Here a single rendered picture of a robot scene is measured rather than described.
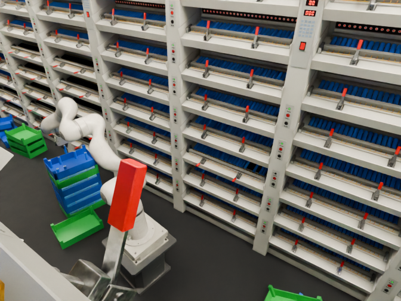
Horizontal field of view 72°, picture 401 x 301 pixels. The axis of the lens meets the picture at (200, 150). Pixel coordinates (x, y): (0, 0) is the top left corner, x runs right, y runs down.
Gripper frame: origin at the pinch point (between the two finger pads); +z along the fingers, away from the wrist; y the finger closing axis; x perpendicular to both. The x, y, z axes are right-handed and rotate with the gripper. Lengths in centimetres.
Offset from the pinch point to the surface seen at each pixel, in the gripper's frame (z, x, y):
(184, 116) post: -50, -50, 58
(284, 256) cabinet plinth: -10, -157, 69
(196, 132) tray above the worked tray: -45, -63, 60
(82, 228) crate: 37, -48, -16
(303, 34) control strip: -128, -85, 72
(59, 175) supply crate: 4.0, -18.1, -12.9
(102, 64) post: -42, 21, 44
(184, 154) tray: -24, -63, 55
